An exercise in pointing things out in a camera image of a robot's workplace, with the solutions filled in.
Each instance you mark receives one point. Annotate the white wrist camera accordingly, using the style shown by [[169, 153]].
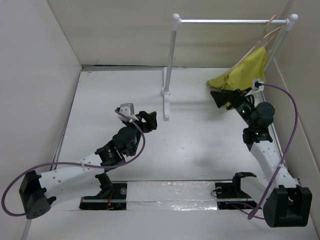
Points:
[[257, 86], [126, 109]]

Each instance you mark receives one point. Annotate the white clothes rack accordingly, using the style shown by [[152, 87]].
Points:
[[285, 25]]

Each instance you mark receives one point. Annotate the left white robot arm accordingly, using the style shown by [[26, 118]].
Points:
[[39, 192]]

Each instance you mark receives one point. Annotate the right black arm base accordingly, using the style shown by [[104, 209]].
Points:
[[229, 195]]

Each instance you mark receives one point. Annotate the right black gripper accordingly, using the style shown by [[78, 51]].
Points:
[[234, 96]]

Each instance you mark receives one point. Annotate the yellow-green trousers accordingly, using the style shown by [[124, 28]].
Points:
[[243, 75]]

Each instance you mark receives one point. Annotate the wooden clothes hanger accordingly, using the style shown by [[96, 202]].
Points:
[[264, 40]]

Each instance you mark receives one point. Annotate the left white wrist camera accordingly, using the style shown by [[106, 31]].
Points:
[[126, 109]]

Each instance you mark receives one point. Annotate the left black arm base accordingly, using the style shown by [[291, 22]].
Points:
[[112, 196]]

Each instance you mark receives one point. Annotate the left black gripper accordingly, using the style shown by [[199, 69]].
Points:
[[149, 123]]

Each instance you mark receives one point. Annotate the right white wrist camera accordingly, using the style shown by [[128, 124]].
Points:
[[257, 86]]

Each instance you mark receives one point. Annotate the silver tape strip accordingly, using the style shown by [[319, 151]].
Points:
[[170, 196]]

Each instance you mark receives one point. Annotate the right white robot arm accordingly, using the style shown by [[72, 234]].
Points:
[[283, 201]]

